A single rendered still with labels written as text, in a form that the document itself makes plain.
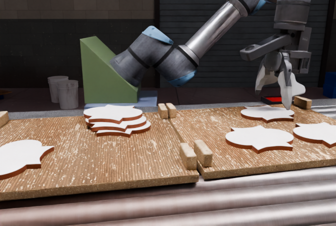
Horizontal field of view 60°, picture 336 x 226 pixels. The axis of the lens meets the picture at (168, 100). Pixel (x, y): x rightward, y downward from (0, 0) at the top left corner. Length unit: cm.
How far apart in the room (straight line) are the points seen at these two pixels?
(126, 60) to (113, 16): 433
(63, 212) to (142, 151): 19
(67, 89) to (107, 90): 312
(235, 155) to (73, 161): 29
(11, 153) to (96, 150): 15
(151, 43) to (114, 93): 24
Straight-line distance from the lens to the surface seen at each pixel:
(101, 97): 115
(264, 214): 45
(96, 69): 113
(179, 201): 45
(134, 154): 55
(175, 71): 114
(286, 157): 58
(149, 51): 113
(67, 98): 429
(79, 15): 558
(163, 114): 73
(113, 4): 546
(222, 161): 53
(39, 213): 46
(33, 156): 57
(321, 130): 72
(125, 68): 113
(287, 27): 76
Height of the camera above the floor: 117
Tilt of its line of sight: 15 degrees down
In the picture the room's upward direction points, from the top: straight up
